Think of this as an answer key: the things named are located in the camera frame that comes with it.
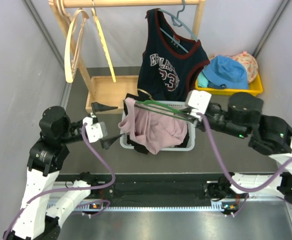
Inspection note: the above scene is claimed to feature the green plastic hanger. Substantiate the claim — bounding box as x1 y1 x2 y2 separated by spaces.
133 88 195 123

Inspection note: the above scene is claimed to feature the black tank top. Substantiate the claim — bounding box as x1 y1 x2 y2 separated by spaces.
118 93 149 155

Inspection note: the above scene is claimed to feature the pink tank top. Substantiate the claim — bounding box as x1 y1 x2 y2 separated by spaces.
118 110 188 155

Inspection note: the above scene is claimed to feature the navy maroon-trimmed jersey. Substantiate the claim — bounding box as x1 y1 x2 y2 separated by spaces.
137 8 210 102

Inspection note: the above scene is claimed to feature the yellow metal-hook hanger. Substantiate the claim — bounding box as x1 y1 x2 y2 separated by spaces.
91 0 116 83

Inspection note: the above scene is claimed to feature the blue plastic hanger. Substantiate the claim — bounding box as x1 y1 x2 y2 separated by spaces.
158 0 198 53

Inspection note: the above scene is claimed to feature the beige wooden hanger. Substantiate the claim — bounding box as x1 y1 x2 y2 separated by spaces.
70 8 89 78

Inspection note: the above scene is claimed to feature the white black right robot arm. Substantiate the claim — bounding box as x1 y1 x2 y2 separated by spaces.
173 90 292 204

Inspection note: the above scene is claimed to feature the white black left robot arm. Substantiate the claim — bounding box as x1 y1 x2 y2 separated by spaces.
3 102 118 240

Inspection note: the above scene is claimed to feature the wooden clothes rack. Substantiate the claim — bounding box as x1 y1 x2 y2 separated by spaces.
49 0 205 114

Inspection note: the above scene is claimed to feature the white plastic laundry basket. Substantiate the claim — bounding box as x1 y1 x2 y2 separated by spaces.
119 100 195 152

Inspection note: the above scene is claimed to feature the blue bucket hat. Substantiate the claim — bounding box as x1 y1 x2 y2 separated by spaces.
197 55 249 90

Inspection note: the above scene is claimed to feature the yellow plastic bin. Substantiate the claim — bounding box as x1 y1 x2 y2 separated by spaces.
194 74 264 97

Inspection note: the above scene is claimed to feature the pink floral hat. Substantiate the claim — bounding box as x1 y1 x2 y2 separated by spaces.
231 51 259 84

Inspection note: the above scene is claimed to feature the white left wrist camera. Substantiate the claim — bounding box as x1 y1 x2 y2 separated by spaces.
82 116 108 143

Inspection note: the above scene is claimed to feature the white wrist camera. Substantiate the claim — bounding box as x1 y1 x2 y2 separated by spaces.
82 116 108 143
185 90 212 119

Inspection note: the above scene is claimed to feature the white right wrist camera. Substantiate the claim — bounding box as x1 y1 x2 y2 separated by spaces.
185 90 212 119

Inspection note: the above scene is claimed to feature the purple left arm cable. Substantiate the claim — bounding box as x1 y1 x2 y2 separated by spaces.
3 122 116 240

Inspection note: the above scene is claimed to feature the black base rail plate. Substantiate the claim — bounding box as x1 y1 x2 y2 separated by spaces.
55 172 281 207

